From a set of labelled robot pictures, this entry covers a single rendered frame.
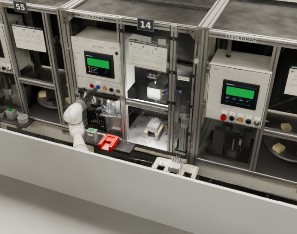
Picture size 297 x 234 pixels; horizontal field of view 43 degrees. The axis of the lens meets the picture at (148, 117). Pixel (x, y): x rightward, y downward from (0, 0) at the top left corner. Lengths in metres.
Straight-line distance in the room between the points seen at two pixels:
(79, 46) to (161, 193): 2.80
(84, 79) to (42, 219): 2.87
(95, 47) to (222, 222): 2.73
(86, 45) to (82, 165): 2.72
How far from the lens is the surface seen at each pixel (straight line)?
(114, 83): 3.06
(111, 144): 3.26
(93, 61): 3.03
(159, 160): 3.21
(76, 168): 0.33
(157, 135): 3.33
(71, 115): 2.79
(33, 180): 0.37
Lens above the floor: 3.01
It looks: 35 degrees down
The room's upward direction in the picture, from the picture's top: straight up
